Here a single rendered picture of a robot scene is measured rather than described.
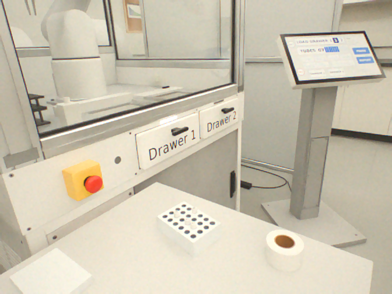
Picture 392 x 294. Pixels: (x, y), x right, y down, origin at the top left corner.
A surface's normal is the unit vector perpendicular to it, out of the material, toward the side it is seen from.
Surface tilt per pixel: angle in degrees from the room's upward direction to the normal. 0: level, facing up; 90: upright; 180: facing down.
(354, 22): 90
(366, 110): 90
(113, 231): 0
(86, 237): 0
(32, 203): 90
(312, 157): 90
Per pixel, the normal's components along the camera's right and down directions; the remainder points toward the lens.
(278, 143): -0.59, 0.31
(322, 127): 0.21, 0.34
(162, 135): 0.81, 0.18
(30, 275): -0.04, -0.93
